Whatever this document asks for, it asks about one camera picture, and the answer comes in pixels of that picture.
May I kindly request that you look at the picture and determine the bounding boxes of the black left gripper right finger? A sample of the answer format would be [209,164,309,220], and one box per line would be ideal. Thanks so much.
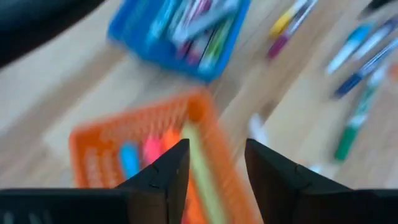
[244,139,352,224]

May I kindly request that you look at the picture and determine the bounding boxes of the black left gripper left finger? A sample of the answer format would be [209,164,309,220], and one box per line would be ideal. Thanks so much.
[114,139,191,224]

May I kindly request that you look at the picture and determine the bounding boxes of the pink highlighter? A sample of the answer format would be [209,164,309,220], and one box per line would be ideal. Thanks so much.
[142,135,164,166]

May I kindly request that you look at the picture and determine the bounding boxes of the cyan highlighter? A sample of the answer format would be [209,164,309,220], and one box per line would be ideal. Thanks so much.
[119,141,141,180]

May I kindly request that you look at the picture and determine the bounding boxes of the yellow highlighter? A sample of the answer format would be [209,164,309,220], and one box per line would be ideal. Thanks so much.
[180,123,229,224]

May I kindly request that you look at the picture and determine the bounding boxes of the orange highlighter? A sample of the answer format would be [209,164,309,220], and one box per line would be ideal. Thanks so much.
[161,127,183,153]

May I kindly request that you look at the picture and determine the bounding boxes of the orange plastic basket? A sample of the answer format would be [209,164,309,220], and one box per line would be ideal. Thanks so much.
[68,90,262,224]

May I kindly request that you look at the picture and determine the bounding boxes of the green Expo marker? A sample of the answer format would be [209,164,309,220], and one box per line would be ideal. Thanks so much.
[333,65,388,162]
[198,18,236,74]

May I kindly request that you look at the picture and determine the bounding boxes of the dark blue Expo marker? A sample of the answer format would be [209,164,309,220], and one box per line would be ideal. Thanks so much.
[331,36,398,100]

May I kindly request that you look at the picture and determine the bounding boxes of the pink Expo marker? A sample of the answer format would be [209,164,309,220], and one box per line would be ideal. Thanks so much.
[175,0,215,62]

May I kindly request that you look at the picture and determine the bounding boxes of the purple marker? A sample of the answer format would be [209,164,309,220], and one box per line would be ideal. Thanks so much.
[266,0,320,60]

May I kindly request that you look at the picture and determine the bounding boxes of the yellow thin marker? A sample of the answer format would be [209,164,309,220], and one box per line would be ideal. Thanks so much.
[269,0,308,40]

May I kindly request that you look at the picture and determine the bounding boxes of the teal Expo marker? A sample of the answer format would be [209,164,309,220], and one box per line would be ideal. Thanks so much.
[172,0,240,43]

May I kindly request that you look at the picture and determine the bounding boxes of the blue thin marker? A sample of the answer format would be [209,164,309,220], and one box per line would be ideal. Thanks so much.
[351,17,398,62]

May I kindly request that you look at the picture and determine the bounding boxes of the blue plastic basket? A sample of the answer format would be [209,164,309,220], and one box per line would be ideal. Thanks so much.
[107,0,252,83]

